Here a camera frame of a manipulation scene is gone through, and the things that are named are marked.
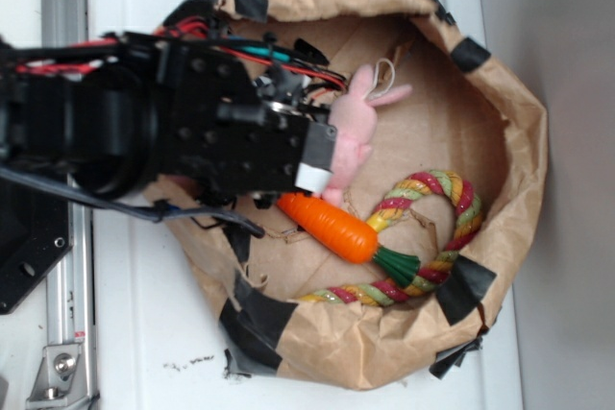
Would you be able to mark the brown paper bag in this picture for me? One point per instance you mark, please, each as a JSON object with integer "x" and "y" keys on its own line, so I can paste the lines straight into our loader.
{"x": 469, "y": 114}

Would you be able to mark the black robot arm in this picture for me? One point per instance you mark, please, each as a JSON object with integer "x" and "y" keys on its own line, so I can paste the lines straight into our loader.
{"x": 114, "y": 114}

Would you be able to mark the orange plastic carrot toy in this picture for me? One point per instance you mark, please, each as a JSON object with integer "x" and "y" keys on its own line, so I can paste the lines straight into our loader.
{"x": 347, "y": 237}

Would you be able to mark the multicolour rope ring toy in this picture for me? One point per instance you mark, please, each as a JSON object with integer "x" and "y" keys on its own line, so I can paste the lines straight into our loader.
{"x": 394, "y": 208}

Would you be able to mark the aluminium extrusion rail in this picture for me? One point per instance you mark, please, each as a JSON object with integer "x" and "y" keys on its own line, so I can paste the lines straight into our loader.
{"x": 69, "y": 285}

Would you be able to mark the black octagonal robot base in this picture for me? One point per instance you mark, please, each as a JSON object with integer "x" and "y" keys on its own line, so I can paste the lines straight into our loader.
{"x": 35, "y": 235}

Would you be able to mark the metal corner bracket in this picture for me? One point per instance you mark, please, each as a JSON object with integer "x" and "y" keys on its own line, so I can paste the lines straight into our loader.
{"x": 61, "y": 378}

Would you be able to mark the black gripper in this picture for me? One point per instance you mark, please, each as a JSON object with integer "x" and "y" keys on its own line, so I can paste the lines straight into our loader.
{"x": 218, "y": 131}

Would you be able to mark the pink plush bunny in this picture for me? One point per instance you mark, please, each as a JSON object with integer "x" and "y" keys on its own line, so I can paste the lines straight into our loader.
{"x": 355, "y": 118}

